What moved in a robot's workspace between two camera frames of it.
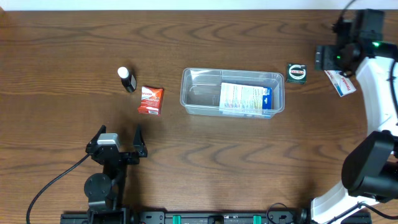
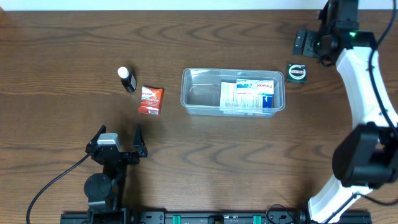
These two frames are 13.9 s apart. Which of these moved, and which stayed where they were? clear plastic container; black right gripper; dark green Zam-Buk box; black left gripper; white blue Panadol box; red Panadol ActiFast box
Moved: white blue Panadol box; black right gripper
Stayed: red Panadol ActiFast box; black left gripper; clear plastic container; dark green Zam-Buk box
